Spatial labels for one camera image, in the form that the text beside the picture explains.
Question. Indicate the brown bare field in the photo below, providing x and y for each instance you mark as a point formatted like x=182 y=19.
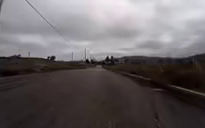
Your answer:
x=30 y=66

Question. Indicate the dry scrub ground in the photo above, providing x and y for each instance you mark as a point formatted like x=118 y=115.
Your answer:
x=183 y=75

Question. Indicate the pale concrete kerb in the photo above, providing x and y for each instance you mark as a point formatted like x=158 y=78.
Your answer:
x=190 y=92

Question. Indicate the dark distant hills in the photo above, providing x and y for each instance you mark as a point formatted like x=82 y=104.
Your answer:
x=203 y=57

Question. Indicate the dark clump of trees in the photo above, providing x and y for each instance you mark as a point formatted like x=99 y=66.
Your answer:
x=108 y=60

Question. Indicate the dark bush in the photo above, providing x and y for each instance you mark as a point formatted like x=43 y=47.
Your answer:
x=51 y=58

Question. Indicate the dark grey asphalt road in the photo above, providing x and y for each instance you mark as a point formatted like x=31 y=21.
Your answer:
x=90 y=100

